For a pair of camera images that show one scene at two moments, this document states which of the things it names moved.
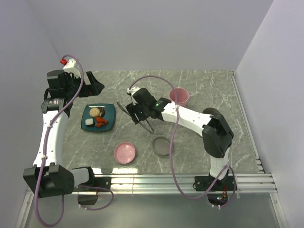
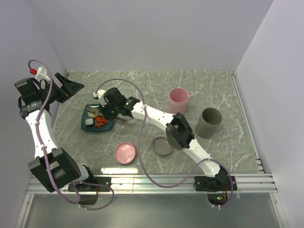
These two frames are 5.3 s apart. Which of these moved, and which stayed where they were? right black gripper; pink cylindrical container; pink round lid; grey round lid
Moved: right black gripper
Stayed: pink cylindrical container; pink round lid; grey round lid
